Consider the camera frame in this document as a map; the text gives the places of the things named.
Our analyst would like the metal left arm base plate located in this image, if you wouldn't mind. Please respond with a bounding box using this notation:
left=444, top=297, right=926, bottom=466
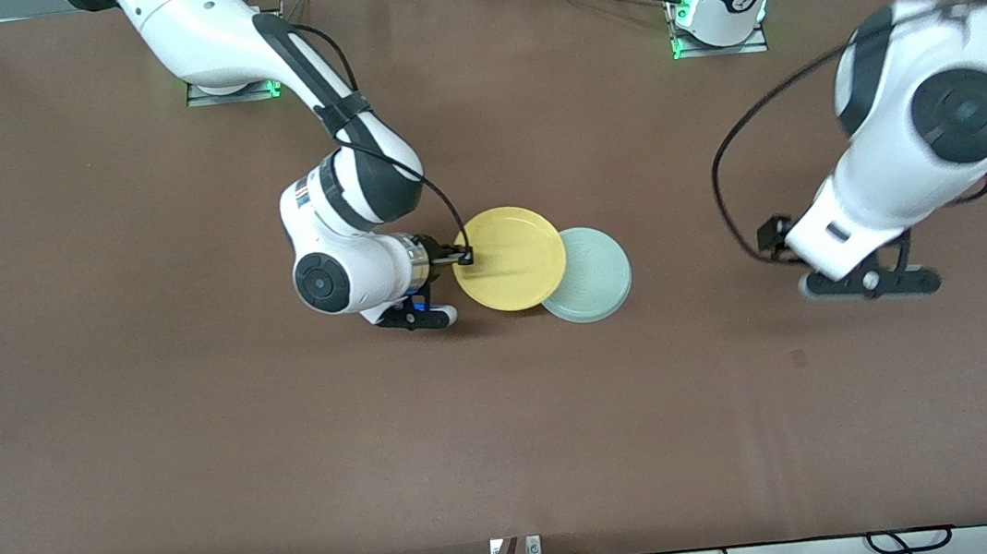
left=667, top=0, right=771, bottom=63

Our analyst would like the yellow round plate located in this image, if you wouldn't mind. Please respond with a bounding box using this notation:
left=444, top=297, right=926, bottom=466
left=448, top=200, right=573, bottom=319

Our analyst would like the pale green round plate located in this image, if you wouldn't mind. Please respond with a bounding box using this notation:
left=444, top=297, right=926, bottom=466
left=533, top=222, right=638, bottom=329

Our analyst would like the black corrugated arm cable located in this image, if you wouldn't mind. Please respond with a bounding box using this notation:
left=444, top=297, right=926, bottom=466
left=286, top=6, right=475, bottom=276
left=693, top=0, right=987, bottom=276

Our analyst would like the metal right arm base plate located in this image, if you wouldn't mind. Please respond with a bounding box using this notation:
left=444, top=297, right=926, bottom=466
left=186, top=72, right=283, bottom=109

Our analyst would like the black looped floor cable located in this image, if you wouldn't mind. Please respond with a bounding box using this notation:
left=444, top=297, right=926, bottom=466
left=864, top=524, right=956, bottom=554

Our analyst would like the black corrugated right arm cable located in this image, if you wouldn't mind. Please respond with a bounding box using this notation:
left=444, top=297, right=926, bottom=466
left=286, top=6, right=475, bottom=276

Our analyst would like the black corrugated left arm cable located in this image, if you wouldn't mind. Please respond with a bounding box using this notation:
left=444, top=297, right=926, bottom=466
left=693, top=0, right=987, bottom=276

